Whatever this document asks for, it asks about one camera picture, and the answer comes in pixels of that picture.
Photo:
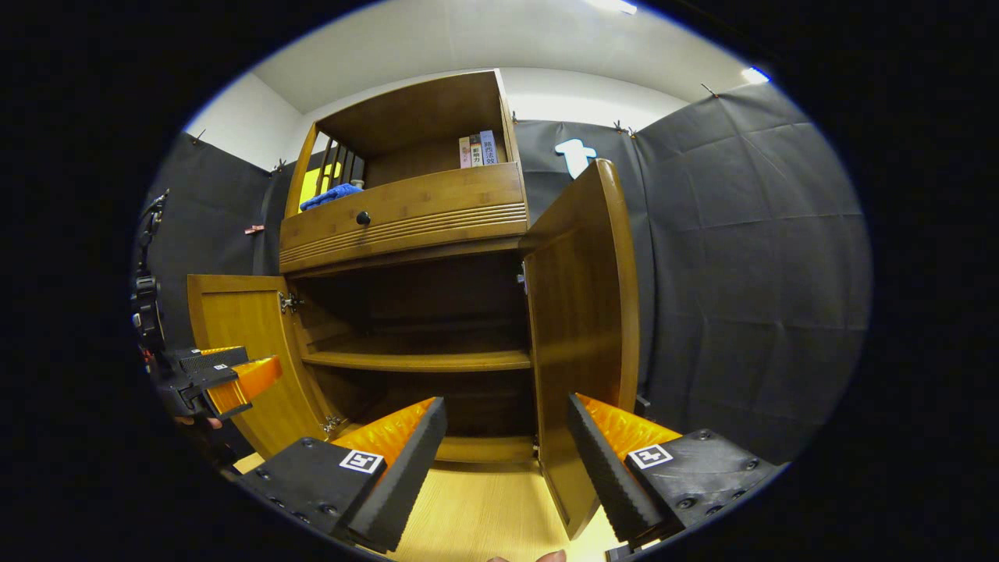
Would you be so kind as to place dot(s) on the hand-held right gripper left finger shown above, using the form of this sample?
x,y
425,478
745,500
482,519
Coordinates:
x,y
402,476

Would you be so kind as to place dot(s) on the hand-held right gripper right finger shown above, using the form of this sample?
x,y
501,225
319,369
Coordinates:
x,y
613,476

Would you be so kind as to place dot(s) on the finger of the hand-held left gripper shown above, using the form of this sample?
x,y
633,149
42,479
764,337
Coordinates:
x,y
215,359
242,382

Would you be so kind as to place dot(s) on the wooden shoe cabinet door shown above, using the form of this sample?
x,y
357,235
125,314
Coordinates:
x,y
581,312
242,320

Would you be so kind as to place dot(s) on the wooden double-door shoe cabinet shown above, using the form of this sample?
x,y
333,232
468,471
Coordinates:
x,y
414,109

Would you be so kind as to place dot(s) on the wooden inner cabinet shelf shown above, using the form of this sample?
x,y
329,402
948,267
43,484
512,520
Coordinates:
x,y
421,361

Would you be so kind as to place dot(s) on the wooden cabinet drawer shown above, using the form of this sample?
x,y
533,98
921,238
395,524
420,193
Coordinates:
x,y
437,211

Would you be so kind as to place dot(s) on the blue towel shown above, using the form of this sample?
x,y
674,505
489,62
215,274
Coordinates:
x,y
332,197

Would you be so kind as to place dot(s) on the black drawer knob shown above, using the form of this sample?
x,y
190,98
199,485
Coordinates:
x,y
364,218

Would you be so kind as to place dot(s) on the black backdrop cloth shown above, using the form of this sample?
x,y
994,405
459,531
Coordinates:
x,y
741,273

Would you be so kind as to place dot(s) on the small pink spine book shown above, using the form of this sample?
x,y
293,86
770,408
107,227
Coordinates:
x,y
464,152

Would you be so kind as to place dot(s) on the small dark orange book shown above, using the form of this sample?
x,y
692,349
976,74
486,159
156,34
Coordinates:
x,y
475,151

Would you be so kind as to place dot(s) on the small lavender spine book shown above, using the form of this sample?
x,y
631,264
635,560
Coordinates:
x,y
488,147

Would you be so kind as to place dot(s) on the ceiling light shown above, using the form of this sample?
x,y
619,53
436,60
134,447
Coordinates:
x,y
755,76

